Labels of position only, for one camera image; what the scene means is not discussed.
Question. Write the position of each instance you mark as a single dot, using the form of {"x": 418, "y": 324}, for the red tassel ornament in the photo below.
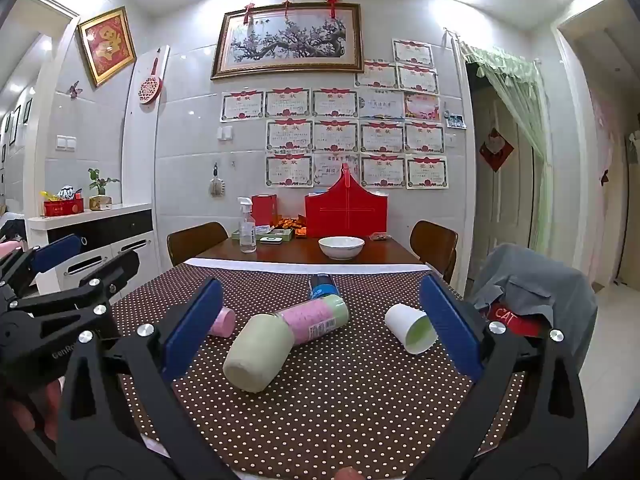
{"x": 287, "y": 7}
{"x": 249, "y": 12}
{"x": 331, "y": 7}

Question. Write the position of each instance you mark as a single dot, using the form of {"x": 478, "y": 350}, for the white paper cup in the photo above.
{"x": 407, "y": 325}

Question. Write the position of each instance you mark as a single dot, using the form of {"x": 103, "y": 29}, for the small wall photos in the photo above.
{"x": 455, "y": 121}

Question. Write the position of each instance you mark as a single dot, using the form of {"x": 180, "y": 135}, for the white and black cabinet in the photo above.
{"x": 100, "y": 240}

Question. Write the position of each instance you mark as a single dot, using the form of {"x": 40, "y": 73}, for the pink decorative fan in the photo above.
{"x": 150, "y": 87}

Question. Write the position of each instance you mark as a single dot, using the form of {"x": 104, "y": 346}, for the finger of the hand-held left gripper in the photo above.
{"x": 57, "y": 255}
{"x": 112, "y": 270}

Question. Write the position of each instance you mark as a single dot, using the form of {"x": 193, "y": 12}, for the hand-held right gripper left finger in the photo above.
{"x": 194, "y": 327}

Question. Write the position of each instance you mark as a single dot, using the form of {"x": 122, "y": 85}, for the clear spray bottle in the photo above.
{"x": 247, "y": 232}

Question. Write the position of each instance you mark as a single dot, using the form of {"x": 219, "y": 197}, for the person's left hand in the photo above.
{"x": 40, "y": 407}

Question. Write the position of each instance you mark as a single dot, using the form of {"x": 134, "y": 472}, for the red diamond door decoration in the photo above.
{"x": 496, "y": 150}

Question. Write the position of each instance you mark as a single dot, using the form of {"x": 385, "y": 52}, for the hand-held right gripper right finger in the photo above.
{"x": 452, "y": 330}

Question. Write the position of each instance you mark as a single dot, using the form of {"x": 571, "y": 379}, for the group of wall certificates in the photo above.
{"x": 340, "y": 130}

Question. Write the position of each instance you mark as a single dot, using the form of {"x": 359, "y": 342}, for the white door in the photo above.
{"x": 500, "y": 210}

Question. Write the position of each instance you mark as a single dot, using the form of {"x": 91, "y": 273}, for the red box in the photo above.
{"x": 264, "y": 210}

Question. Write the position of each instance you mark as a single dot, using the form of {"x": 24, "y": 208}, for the framed red calligraphy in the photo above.
{"x": 106, "y": 45}

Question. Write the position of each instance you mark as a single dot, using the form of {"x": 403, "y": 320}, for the framed blossom painting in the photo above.
{"x": 287, "y": 40}

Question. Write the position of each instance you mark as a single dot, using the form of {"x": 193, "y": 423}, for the red tin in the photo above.
{"x": 64, "y": 208}

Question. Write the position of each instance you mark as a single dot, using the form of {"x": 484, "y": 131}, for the pale green cup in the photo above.
{"x": 257, "y": 352}

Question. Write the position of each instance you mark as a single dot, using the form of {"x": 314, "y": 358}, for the pink and green bottle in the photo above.
{"x": 315, "y": 317}

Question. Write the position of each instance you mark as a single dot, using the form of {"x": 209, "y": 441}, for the white light switch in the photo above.
{"x": 452, "y": 138}
{"x": 225, "y": 133}
{"x": 65, "y": 142}

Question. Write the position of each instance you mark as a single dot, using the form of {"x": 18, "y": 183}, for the red gift bag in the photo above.
{"x": 346, "y": 215}

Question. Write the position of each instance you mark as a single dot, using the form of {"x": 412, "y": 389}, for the potted green plant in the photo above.
{"x": 101, "y": 190}

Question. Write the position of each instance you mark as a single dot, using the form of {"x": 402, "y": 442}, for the hanging brush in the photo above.
{"x": 216, "y": 185}

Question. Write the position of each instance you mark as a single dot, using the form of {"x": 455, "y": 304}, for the white bowl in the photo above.
{"x": 341, "y": 247}

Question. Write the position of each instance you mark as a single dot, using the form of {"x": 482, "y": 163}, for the green curtain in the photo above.
{"x": 520, "y": 100}

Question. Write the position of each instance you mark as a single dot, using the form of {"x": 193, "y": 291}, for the grey garment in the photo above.
{"x": 550, "y": 285}

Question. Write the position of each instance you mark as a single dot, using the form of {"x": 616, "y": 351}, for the butterfly wall decoration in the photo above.
{"x": 75, "y": 90}

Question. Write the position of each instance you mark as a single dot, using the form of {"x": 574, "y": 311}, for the green tin box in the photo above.
{"x": 285, "y": 234}

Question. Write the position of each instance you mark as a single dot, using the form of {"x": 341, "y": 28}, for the orange snack packets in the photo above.
{"x": 290, "y": 225}

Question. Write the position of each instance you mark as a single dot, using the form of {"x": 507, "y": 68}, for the brown wooden chair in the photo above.
{"x": 435, "y": 247}
{"x": 192, "y": 245}

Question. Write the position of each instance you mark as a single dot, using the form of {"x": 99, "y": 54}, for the pink cup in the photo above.
{"x": 223, "y": 322}

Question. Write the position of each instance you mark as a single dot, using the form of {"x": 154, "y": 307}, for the small snack dish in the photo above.
{"x": 381, "y": 235}

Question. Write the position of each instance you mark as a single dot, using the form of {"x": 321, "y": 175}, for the brown polka dot tablecloth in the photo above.
{"x": 325, "y": 410}

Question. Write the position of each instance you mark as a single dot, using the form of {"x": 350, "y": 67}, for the blue can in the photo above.
{"x": 324, "y": 287}

